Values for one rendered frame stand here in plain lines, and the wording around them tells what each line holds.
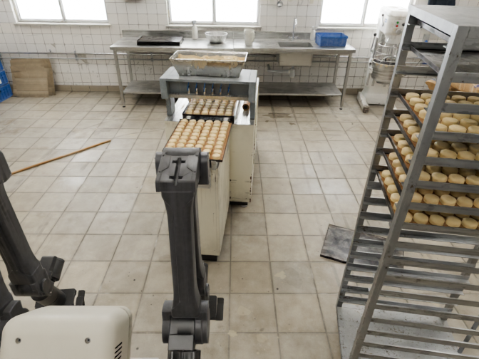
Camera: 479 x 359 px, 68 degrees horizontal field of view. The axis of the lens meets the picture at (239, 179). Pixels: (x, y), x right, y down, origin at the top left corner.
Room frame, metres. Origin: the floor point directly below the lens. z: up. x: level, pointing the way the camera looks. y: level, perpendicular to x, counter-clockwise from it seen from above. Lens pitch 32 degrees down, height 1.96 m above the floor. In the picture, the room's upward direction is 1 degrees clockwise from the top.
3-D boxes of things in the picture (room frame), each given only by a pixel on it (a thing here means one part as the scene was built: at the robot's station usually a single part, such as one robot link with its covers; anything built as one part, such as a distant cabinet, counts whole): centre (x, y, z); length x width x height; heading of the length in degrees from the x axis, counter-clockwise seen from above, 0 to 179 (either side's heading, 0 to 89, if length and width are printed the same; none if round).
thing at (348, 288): (1.36, -0.93, 0.33); 0.64 x 0.03 x 0.03; 82
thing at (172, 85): (2.76, 0.24, 1.01); 0.72 x 0.33 x 0.34; 86
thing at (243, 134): (3.24, 0.21, 0.42); 1.28 x 0.72 x 0.84; 176
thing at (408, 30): (1.43, -0.63, 0.97); 0.03 x 0.03 x 1.70; 82
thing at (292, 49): (5.43, 0.12, 0.61); 3.40 x 0.70 x 1.22; 91
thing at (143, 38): (5.39, 1.17, 0.93); 0.60 x 0.40 x 0.01; 92
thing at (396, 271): (1.36, -0.93, 0.51); 0.64 x 0.03 x 0.03; 82
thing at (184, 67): (2.76, 0.24, 1.25); 0.56 x 0.29 x 0.14; 86
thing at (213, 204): (2.26, 0.28, 0.45); 0.70 x 0.34 x 0.90; 176
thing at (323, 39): (5.46, -1.30, 0.95); 0.40 x 0.30 x 0.14; 94
